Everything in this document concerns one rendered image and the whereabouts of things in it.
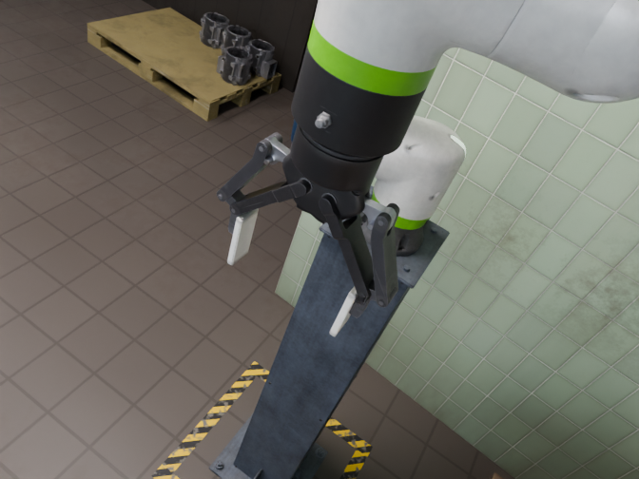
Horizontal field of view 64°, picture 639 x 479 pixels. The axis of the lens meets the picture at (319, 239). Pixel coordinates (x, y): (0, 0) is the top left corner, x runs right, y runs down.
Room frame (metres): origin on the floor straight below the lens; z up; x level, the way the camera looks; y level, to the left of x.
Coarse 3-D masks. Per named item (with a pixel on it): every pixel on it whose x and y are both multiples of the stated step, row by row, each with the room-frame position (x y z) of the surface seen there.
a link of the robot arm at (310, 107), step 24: (312, 72) 0.33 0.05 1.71; (312, 96) 0.33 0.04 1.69; (336, 96) 0.32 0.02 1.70; (360, 96) 0.32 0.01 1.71; (384, 96) 0.32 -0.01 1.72; (408, 96) 0.33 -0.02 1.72; (312, 120) 0.32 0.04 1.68; (336, 120) 0.32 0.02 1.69; (360, 120) 0.32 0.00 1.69; (384, 120) 0.33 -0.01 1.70; (408, 120) 0.35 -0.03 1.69; (336, 144) 0.32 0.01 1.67; (360, 144) 0.32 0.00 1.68; (384, 144) 0.33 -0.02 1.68
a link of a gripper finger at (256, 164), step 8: (280, 136) 0.39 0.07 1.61; (264, 144) 0.37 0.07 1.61; (256, 152) 0.37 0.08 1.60; (264, 152) 0.37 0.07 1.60; (256, 160) 0.37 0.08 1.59; (248, 168) 0.38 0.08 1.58; (256, 168) 0.37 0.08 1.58; (240, 176) 0.38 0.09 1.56; (248, 176) 0.38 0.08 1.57; (224, 184) 0.38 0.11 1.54; (232, 184) 0.38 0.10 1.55; (240, 184) 0.38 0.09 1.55; (224, 192) 0.38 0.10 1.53; (232, 192) 0.38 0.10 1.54; (224, 200) 0.38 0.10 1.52
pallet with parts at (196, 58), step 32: (96, 32) 3.10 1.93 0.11; (128, 32) 3.21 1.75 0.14; (160, 32) 3.38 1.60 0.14; (192, 32) 3.57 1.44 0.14; (224, 32) 3.43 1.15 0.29; (128, 64) 3.03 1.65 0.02; (160, 64) 2.97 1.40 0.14; (192, 64) 3.13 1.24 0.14; (224, 64) 3.08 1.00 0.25; (256, 64) 3.29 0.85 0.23; (224, 96) 2.91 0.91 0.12
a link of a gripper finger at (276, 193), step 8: (272, 184) 0.39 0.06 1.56; (280, 184) 0.38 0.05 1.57; (288, 184) 0.36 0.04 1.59; (296, 184) 0.35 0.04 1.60; (304, 184) 0.35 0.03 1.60; (248, 192) 0.41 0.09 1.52; (256, 192) 0.39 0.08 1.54; (264, 192) 0.37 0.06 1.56; (272, 192) 0.36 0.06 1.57; (280, 192) 0.36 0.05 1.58; (288, 192) 0.36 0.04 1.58; (296, 192) 0.35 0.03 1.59; (304, 192) 0.35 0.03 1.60; (248, 200) 0.37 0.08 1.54; (256, 200) 0.37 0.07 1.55; (264, 200) 0.37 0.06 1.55; (272, 200) 0.37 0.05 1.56; (280, 200) 0.36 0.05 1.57; (232, 208) 0.38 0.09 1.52; (240, 208) 0.38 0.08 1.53; (248, 208) 0.37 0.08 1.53; (256, 208) 0.37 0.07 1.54
